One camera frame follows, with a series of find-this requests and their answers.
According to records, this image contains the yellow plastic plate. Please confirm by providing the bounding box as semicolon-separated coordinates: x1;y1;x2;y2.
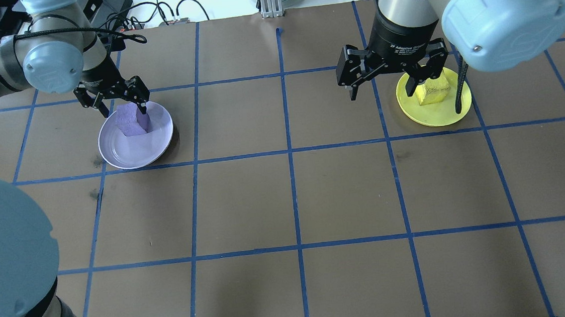
394;63;476;130

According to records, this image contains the yellow foam block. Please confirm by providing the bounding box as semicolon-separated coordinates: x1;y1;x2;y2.
416;72;452;106

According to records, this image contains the black flat device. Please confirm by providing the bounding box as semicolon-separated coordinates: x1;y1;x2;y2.
96;0;136;23

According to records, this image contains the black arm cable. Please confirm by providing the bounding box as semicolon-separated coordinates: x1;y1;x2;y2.
11;21;148;54
450;58;475;115

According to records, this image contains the purple foam block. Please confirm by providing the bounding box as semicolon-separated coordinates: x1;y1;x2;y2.
115;102;152;138

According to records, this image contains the purple plastic plate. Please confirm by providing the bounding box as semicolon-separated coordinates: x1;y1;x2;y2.
96;99;177;172

